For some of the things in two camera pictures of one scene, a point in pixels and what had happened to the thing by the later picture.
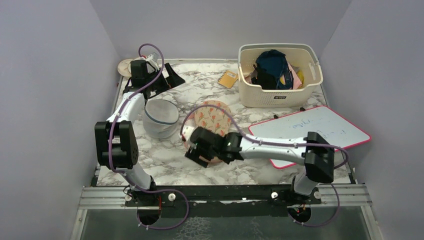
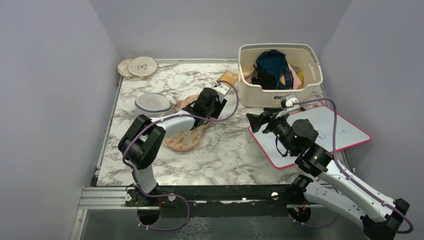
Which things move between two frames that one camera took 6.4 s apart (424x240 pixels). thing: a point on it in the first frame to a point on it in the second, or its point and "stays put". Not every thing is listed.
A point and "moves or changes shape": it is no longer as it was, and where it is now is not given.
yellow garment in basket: (300, 75) stays put
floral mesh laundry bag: (213, 115) moves or changes shape
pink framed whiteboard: (324, 120) stays put
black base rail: (226, 201) stays put
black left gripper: (173, 80) to (219, 102)
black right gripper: (197, 150) to (257, 121)
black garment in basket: (266, 81) stays put
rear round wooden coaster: (124, 67) stays put
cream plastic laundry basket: (301, 55) stays put
